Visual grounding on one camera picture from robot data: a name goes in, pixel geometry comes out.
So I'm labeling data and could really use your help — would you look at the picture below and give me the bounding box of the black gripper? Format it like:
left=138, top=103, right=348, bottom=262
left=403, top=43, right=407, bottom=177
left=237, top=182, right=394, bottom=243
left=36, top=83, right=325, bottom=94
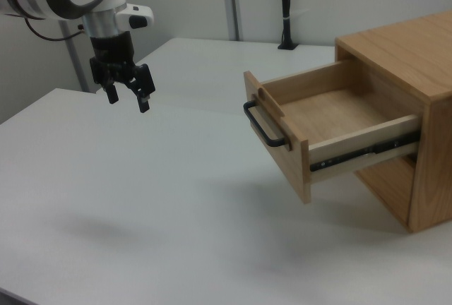
left=88, top=32, right=157, bottom=114

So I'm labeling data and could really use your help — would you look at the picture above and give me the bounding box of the black metal drawer handle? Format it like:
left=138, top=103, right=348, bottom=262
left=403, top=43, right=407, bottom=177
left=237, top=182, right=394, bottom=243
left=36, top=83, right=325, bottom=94
left=242, top=100, right=287, bottom=149

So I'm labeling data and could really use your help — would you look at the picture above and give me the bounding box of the wooden drawer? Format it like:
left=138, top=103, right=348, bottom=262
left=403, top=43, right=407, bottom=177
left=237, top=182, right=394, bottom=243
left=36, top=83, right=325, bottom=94
left=243, top=58, right=423, bottom=205

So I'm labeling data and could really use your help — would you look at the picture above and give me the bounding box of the wooden drawer cabinet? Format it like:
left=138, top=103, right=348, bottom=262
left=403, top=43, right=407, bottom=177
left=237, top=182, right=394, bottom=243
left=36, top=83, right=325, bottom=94
left=334, top=10, right=452, bottom=234

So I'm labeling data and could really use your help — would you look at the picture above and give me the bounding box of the black pole with white band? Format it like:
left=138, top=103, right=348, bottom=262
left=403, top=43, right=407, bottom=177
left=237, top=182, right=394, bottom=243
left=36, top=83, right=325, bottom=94
left=277, top=0, right=299, bottom=51

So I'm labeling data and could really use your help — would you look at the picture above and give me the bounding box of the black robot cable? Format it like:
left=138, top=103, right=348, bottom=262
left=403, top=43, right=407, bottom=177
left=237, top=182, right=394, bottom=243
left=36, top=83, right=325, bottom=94
left=24, top=17, right=85, bottom=42

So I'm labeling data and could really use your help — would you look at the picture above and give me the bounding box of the black drawer slide rail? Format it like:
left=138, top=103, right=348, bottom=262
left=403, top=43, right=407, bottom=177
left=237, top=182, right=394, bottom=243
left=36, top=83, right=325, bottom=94
left=309, top=130, right=421, bottom=172

